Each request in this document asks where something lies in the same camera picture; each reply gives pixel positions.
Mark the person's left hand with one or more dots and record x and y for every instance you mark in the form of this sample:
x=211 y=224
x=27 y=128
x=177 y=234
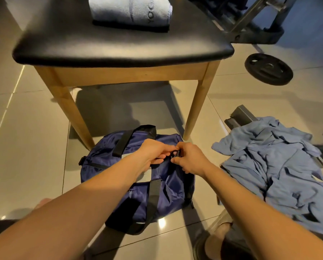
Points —
x=156 y=153

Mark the person's right hand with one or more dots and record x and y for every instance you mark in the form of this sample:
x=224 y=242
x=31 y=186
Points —
x=191 y=159

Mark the navy blue bag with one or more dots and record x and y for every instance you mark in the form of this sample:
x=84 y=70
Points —
x=104 y=159

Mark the pile of blue-grey towels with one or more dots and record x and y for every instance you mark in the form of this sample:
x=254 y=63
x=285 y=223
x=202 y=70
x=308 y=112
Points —
x=280 y=170

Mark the single blue-grey towel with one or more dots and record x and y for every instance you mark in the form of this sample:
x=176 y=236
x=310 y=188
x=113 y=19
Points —
x=129 y=10

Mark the person's right forearm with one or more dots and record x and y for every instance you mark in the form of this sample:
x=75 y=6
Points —
x=264 y=219

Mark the person's left forearm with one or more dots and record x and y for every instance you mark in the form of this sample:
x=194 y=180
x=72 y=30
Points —
x=69 y=219

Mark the person's left leg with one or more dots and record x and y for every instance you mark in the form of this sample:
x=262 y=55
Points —
x=4 y=229

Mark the wooden chair with black seat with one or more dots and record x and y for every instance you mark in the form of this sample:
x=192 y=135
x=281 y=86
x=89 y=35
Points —
x=123 y=46

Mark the loose black weight plate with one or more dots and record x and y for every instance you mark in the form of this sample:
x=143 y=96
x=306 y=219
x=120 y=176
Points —
x=269 y=69

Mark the black and grey gym machine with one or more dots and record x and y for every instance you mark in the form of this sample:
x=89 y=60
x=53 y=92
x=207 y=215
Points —
x=248 y=24

